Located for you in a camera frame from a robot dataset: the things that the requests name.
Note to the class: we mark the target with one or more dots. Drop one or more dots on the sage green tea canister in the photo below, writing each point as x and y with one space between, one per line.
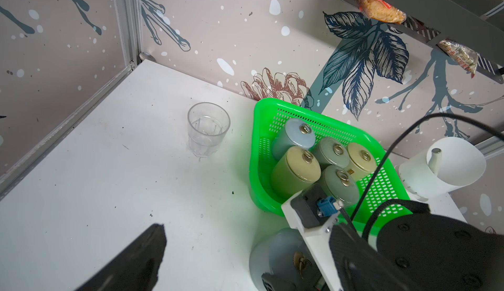
339 184

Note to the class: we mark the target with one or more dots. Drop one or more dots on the blue-grey canister in basket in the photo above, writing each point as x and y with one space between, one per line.
295 132

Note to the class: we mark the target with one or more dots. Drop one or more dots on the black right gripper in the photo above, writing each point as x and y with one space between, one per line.
441 253

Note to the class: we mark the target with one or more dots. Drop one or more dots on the clear drinking glass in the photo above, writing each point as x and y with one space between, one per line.
208 124

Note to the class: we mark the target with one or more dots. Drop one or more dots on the black wall basket shelf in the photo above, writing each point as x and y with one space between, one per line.
477 24

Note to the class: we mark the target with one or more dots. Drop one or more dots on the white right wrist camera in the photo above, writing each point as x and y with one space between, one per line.
314 214

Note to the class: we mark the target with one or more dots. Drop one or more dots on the red cassava chips bag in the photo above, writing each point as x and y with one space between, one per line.
381 11

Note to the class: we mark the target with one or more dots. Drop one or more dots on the small snack packet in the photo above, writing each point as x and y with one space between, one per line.
462 55

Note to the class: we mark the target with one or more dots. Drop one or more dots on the green plastic basket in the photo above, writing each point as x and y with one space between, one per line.
270 115

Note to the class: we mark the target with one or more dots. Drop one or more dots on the yellow-green tea canister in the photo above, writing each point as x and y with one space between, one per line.
294 172

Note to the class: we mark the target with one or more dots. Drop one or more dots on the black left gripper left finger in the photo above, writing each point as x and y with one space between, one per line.
134 268

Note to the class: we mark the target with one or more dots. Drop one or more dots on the beige tea canister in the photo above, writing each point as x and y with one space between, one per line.
362 162

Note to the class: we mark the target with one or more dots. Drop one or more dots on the white utensil holder cup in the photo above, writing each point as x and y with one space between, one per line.
449 164

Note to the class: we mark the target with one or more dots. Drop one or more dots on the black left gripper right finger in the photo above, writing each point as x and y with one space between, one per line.
360 267

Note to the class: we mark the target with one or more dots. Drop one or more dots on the blue-grey tea canister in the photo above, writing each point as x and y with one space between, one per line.
284 262

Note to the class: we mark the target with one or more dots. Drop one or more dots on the grey-green canister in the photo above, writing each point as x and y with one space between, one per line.
330 152

